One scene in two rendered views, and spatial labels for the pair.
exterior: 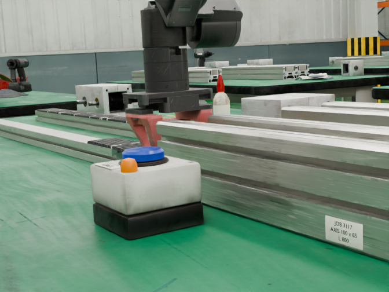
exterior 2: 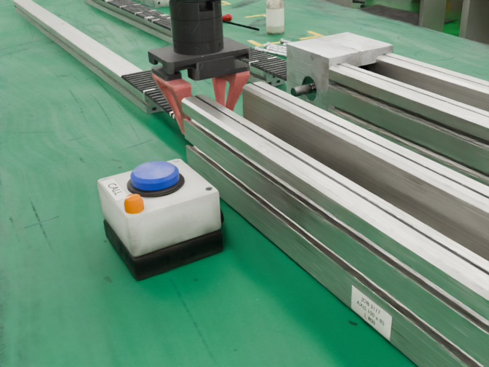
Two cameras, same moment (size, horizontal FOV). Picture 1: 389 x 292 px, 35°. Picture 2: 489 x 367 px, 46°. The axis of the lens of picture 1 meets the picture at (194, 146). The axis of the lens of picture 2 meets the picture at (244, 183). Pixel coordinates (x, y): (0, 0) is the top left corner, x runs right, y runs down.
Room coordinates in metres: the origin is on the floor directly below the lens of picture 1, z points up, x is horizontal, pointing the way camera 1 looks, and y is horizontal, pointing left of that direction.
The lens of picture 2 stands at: (0.16, -0.05, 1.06)
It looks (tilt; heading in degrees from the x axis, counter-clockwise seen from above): 27 degrees down; 3
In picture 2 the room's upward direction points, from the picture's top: 3 degrees counter-clockwise
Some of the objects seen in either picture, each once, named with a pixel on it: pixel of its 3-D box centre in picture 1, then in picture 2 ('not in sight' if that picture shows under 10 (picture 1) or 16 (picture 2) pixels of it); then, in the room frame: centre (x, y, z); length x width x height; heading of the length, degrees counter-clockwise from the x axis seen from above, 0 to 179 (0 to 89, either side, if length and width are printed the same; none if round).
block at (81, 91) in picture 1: (93, 101); not in sight; (1.86, 0.29, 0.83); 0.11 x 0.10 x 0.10; 125
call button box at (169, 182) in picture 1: (153, 190); (168, 210); (0.59, 0.04, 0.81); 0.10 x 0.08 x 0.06; 122
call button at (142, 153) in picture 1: (143, 158); (155, 179); (0.58, 0.05, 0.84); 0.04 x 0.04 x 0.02
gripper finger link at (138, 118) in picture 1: (161, 132); (192, 95); (0.80, 0.04, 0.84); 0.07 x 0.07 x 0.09; 31
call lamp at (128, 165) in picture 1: (128, 164); (133, 202); (0.54, 0.06, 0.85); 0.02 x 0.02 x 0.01
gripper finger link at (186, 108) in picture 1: (178, 130); (212, 91); (0.81, 0.02, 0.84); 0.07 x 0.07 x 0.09; 31
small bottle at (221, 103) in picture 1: (221, 101); (274, 4); (1.38, -0.06, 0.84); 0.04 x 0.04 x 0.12
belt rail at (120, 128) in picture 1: (108, 124); (155, 24); (1.43, 0.20, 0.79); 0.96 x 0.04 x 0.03; 32
